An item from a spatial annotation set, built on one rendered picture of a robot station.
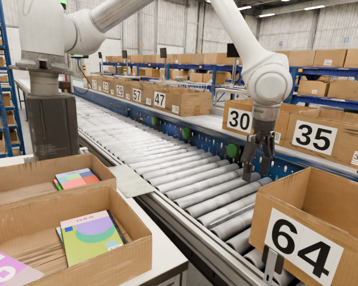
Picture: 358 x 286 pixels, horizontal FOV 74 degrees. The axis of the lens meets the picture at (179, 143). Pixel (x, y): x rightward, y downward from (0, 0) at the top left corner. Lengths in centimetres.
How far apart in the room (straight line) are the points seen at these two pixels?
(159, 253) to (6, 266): 35
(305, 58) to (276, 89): 558
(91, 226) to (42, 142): 53
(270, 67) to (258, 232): 43
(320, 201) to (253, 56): 52
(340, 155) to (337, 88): 457
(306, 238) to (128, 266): 40
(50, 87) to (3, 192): 44
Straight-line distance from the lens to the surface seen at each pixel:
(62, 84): 183
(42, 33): 110
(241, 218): 84
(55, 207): 78
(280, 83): 62
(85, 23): 121
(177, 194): 94
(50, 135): 113
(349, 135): 108
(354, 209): 89
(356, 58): 584
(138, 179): 103
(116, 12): 117
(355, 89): 552
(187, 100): 170
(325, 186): 90
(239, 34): 71
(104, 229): 69
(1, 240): 81
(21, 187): 107
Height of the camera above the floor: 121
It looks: 17 degrees down
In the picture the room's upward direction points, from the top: 3 degrees clockwise
